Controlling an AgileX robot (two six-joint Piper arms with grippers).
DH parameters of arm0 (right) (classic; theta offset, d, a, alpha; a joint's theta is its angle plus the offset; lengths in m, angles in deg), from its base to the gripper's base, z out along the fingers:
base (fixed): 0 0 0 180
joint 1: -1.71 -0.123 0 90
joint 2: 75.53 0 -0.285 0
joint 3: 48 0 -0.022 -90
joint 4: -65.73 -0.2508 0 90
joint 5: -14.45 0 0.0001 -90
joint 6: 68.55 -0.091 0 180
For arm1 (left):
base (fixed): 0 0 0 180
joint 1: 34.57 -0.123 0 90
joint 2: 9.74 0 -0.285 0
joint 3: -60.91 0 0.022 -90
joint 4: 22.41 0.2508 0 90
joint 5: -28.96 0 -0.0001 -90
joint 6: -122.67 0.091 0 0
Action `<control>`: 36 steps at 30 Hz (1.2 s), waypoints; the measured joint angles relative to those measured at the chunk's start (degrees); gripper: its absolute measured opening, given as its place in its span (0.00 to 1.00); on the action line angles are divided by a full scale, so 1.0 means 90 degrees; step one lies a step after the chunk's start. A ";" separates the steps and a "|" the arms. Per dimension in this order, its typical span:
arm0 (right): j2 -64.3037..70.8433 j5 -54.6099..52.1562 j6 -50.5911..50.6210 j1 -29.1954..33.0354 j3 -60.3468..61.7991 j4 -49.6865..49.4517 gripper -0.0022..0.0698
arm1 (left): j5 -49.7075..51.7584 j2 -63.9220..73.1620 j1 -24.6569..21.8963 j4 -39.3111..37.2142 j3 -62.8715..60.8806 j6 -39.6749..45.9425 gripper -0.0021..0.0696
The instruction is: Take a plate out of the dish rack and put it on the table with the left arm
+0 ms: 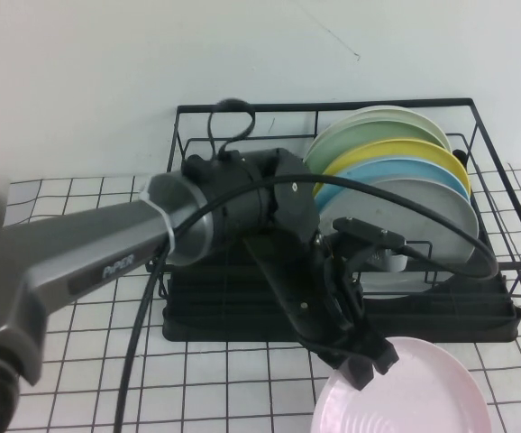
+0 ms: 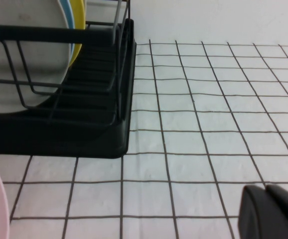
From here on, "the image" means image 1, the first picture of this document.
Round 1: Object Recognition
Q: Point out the black plastic drip tray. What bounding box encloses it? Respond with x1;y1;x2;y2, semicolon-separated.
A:
162;152;521;345

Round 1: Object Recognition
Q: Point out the white cable tie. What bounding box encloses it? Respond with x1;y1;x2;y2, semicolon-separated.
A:
137;179;177;250

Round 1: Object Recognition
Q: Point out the black wire dish rack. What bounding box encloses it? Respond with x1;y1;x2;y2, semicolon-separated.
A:
146;97;521;312

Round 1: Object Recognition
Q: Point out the pink plate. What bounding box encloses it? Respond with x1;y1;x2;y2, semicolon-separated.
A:
309;336;494;433

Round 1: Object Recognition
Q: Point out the white black-grid tablecloth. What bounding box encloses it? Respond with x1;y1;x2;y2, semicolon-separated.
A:
0;163;521;433

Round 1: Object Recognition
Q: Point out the pale mint plate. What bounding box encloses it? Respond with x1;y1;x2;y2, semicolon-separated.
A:
316;105;452;152

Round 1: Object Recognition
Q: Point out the yellow plate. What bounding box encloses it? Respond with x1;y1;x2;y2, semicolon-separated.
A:
312;138;474;200

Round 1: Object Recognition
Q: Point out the long black cable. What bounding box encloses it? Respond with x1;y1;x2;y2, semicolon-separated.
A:
116;173;499;433

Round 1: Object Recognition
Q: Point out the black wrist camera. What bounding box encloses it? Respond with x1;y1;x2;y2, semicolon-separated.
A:
331;216;409;272

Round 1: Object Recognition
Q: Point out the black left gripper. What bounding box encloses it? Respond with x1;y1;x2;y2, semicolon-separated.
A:
243;232;400;392

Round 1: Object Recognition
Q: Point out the green plate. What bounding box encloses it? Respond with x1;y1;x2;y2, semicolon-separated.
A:
303;118;451;164

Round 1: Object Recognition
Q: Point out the grey plate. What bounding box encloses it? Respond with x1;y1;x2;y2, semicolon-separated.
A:
318;176;481;299

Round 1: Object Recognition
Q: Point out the short looped black cable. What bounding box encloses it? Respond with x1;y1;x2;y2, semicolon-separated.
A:
206;97;256;157

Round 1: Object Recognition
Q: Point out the blue plate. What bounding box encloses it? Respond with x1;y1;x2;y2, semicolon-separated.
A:
315;157;470;213

